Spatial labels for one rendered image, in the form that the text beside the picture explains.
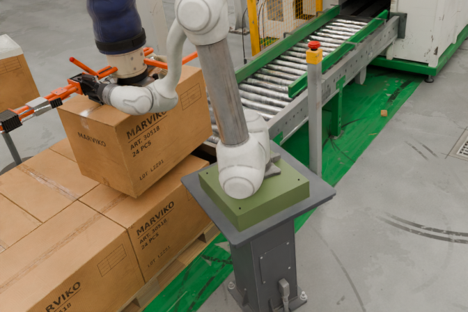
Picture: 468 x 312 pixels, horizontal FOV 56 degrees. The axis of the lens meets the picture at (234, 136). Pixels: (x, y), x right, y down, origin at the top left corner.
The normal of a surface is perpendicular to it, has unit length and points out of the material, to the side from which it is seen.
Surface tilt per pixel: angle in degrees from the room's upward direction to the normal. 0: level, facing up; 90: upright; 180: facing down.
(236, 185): 97
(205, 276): 0
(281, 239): 90
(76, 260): 0
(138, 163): 90
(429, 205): 0
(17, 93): 90
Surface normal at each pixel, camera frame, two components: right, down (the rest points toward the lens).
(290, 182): -0.12, -0.83
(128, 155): 0.82, 0.24
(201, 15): -0.24, 0.44
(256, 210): 0.50, 0.43
